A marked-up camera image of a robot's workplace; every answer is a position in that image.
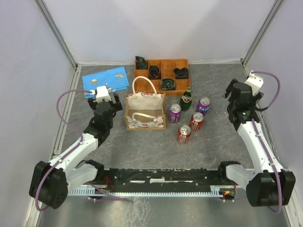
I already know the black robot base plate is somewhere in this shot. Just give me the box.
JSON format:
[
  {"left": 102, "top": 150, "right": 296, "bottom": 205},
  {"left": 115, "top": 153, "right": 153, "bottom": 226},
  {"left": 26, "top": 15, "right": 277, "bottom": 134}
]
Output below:
[{"left": 91, "top": 168, "right": 235, "bottom": 192}]

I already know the purple soda can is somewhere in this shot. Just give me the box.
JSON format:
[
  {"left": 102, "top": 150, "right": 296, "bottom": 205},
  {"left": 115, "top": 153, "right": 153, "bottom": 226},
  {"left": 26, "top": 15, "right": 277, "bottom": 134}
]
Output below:
[
  {"left": 169, "top": 104, "right": 182, "bottom": 123},
  {"left": 196, "top": 97, "right": 211, "bottom": 116}
]

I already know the white slotted cable duct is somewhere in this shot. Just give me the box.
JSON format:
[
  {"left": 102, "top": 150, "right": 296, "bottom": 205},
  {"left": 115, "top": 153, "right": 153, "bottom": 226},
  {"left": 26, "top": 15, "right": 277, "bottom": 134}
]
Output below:
[{"left": 68, "top": 185, "right": 233, "bottom": 198}]

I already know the blue space-print cloth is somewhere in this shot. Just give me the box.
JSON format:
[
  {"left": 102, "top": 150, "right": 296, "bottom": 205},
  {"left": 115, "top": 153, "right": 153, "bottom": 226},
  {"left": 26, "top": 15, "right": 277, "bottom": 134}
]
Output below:
[{"left": 82, "top": 66, "right": 129, "bottom": 93}]

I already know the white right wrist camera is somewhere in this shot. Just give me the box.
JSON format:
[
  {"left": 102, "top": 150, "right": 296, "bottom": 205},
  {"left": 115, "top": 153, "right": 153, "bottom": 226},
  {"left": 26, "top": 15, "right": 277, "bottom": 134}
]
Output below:
[{"left": 244, "top": 71, "right": 264, "bottom": 96}]

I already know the green glass bottle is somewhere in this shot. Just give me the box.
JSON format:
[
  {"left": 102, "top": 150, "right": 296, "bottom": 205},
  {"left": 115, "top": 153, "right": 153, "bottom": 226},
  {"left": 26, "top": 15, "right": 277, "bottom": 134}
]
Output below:
[{"left": 179, "top": 87, "right": 192, "bottom": 111}]

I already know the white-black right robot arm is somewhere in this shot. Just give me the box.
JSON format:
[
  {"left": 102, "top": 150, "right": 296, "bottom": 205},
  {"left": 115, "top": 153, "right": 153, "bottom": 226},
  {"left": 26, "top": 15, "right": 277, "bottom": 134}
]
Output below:
[{"left": 217, "top": 79, "right": 296, "bottom": 212}]

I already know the blue-green rolled sock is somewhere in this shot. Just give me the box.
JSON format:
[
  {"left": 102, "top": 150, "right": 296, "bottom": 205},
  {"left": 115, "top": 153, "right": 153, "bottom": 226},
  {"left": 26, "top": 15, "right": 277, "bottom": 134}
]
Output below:
[{"left": 160, "top": 78, "right": 176, "bottom": 91}]

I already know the wooden compartment tray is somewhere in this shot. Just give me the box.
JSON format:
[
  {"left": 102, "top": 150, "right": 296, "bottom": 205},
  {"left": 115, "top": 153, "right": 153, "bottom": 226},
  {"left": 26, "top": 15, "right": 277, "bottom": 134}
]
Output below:
[{"left": 134, "top": 59, "right": 191, "bottom": 96}]

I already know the black orange rolled sock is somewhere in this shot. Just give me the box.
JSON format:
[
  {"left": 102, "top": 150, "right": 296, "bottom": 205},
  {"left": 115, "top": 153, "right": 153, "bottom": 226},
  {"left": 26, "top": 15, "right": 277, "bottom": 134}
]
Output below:
[{"left": 148, "top": 65, "right": 161, "bottom": 79}]

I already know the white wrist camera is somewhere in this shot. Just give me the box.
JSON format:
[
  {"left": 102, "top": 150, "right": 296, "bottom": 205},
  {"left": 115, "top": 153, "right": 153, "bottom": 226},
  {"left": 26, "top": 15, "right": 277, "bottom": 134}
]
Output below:
[
  {"left": 90, "top": 86, "right": 111, "bottom": 103},
  {"left": 244, "top": 71, "right": 264, "bottom": 96}
]

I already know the red cola can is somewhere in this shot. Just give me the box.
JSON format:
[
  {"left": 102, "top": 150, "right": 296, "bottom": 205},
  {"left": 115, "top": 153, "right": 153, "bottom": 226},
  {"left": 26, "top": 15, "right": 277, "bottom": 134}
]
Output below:
[
  {"left": 189, "top": 112, "right": 204, "bottom": 131},
  {"left": 177, "top": 125, "right": 191, "bottom": 144}
]

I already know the dark patterned rolled sock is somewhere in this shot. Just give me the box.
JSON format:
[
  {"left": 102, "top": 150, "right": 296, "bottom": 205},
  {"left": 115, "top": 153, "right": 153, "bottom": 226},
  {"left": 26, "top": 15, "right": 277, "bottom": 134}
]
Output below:
[{"left": 135, "top": 56, "right": 148, "bottom": 70}]

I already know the burlap canvas tote bag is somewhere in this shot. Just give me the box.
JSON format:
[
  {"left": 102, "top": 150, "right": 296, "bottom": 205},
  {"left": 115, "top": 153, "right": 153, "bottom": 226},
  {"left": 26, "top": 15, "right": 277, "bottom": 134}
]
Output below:
[{"left": 124, "top": 76, "right": 167, "bottom": 131}]

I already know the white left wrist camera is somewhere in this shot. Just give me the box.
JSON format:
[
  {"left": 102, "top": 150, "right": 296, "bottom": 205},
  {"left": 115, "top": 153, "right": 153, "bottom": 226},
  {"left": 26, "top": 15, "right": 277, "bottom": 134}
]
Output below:
[{"left": 90, "top": 86, "right": 111, "bottom": 103}]

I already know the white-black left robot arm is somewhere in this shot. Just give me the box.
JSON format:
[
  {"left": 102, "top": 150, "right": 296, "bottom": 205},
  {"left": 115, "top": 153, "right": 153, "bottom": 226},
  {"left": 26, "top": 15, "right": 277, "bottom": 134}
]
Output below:
[{"left": 29, "top": 93, "right": 123, "bottom": 211}]

